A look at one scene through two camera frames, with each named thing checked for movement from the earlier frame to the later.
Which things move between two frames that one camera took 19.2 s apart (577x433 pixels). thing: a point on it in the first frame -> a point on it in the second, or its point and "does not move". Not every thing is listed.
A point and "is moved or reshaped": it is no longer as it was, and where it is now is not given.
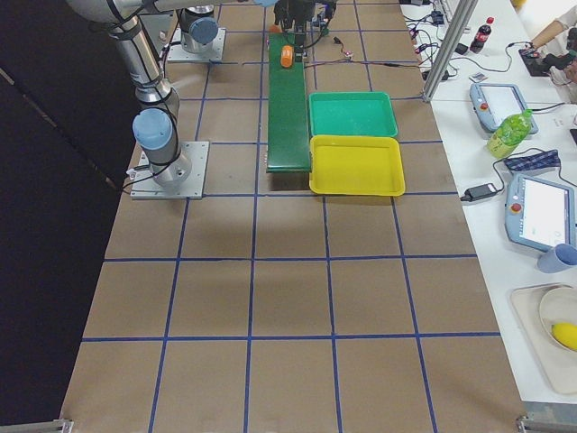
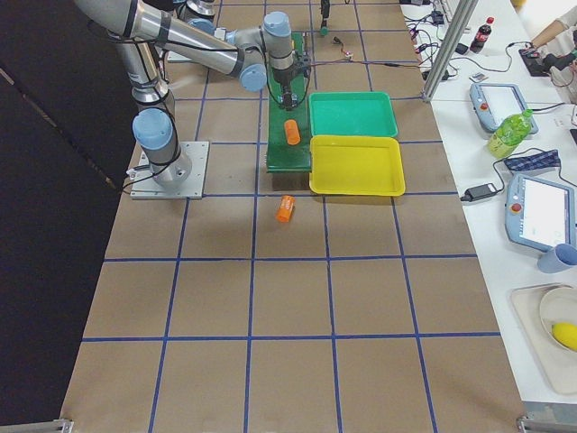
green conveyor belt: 288,121 does not move
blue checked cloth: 535,161 does not move
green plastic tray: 352,114 does not move
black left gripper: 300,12 -> 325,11
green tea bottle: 509,133 does not move
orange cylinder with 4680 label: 287,56 is moved or reshaped
